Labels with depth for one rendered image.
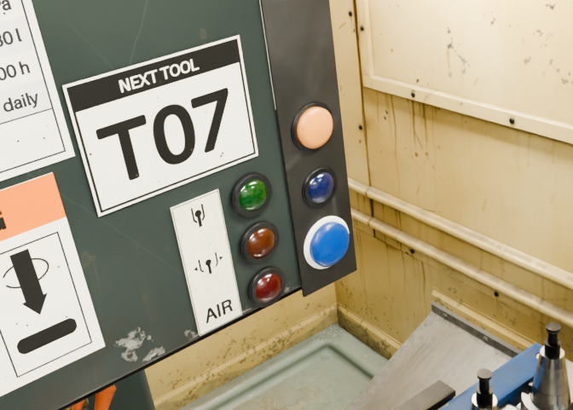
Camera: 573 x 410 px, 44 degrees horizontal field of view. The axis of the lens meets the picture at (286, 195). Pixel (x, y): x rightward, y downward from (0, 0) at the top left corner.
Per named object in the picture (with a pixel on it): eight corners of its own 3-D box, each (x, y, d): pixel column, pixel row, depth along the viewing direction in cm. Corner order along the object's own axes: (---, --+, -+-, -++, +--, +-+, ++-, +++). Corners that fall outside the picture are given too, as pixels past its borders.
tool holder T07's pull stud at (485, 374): (485, 391, 75) (485, 366, 74) (496, 401, 74) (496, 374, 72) (472, 398, 75) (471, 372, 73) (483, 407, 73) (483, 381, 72)
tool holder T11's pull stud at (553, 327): (547, 345, 80) (548, 320, 79) (563, 350, 79) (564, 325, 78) (541, 353, 79) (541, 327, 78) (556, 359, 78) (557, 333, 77)
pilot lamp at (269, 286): (287, 297, 45) (282, 267, 44) (258, 311, 44) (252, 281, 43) (282, 292, 46) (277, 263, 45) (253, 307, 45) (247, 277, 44)
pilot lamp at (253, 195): (273, 207, 42) (268, 173, 41) (242, 220, 41) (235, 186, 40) (268, 204, 43) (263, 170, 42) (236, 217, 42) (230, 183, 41)
